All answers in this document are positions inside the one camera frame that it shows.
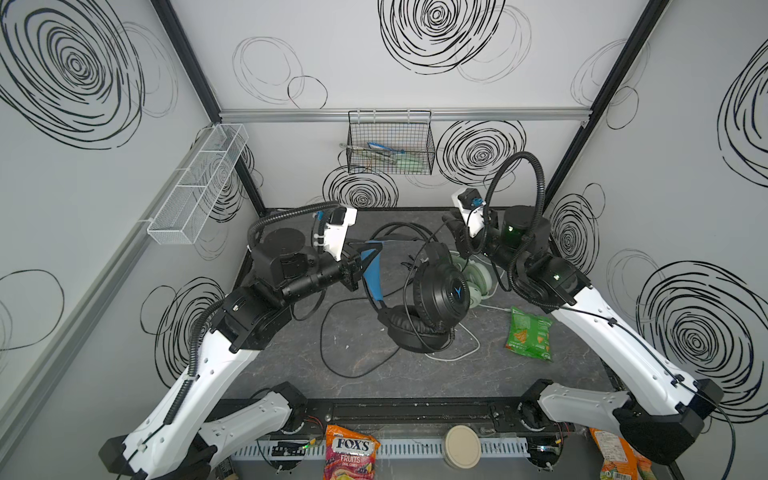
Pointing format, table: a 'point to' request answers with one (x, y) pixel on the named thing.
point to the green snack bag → (529, 334)
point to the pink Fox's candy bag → (349, 455)
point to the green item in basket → (409, 162)
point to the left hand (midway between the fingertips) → (381, 248)
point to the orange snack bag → (621, 461)
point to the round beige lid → (462, 447)
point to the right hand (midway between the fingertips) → (449, 211)
